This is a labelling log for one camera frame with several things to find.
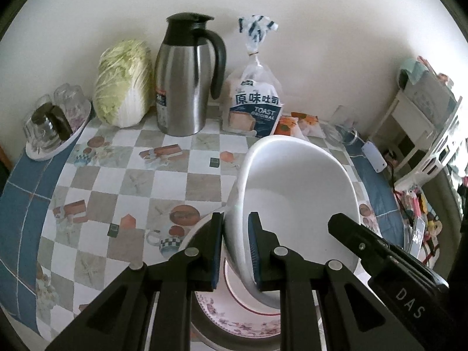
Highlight white power bank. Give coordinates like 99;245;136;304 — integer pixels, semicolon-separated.
362;141;387;173

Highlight toast bread bag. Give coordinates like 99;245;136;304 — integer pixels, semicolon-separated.
221;15;282;138

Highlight white shelf rack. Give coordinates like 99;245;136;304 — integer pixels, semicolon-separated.
367;56;468;191

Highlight white tray with glasses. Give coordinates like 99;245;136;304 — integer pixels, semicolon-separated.
22;83;92;161

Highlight white square bowl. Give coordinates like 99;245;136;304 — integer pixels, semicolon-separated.
224;135;360;309

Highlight floral round plate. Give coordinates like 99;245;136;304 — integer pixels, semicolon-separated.
195;292;281;339

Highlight checkered blue tablecloth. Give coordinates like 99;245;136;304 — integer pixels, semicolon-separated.
0;105;407;344

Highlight dark lidded glass teapot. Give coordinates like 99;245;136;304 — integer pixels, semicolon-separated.
32;102;73;141

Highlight stainless steel thermos jug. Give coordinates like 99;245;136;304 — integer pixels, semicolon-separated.
155;12;227;137

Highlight napa cabbage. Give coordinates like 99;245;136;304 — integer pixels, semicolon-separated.
93;40;152;128

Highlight red strawberry rimmed bowl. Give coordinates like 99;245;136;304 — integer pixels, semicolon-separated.
224;259;280;317

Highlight orange snack packet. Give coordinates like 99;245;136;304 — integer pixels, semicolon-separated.
291;112;325;139
274;115;304;139

